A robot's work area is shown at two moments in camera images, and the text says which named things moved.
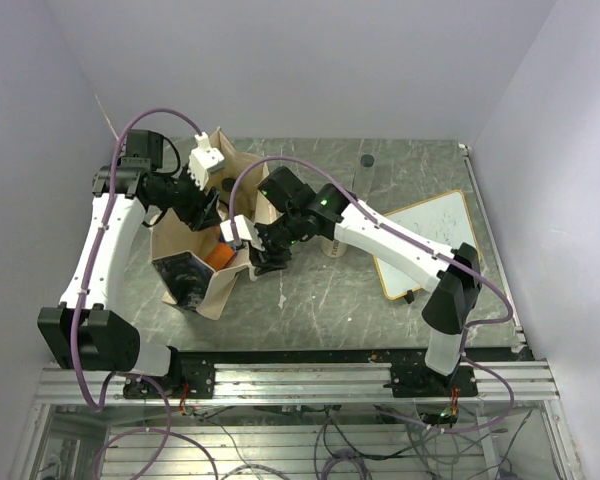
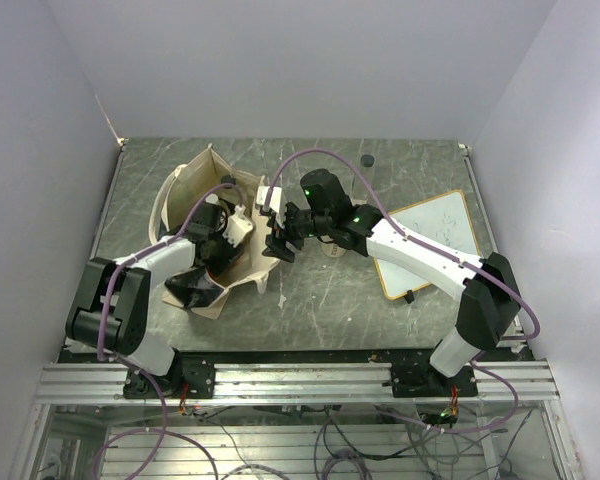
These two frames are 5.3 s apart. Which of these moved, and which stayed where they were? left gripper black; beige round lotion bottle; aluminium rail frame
Moved: left gripper black
Stayed: aluminium rail frame; beige round lotion bottle
